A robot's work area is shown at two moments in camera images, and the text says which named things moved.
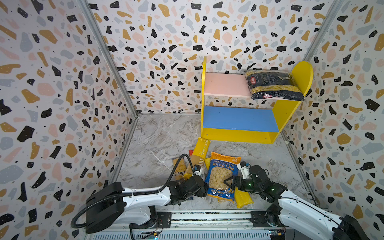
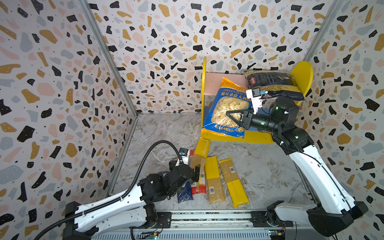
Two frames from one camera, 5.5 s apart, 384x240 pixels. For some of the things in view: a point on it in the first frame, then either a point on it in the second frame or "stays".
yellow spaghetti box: (202, 147) stays
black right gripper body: (237, 183) -> (245, 118)
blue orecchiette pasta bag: (221, 167) -> (229, 96)
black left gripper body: (202, 192) -> (173, 164)
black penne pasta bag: (273, 84) stays
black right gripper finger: (233, 178) -> (239, 111)
